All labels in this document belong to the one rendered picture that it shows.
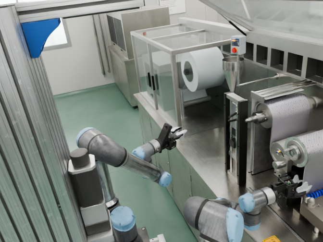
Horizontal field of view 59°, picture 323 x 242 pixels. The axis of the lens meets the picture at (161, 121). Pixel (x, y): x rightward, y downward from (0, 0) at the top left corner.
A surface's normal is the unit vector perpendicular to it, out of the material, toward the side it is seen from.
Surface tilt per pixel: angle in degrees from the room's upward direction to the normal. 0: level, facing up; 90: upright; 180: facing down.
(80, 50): 90
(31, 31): 90
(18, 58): 90
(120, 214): 7
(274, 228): 0
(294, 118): 92
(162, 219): 0
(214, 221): 43
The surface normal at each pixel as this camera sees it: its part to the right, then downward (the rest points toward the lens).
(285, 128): 0.33, 0.41
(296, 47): -0.94, 0.24
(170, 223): -0.11, -0.89
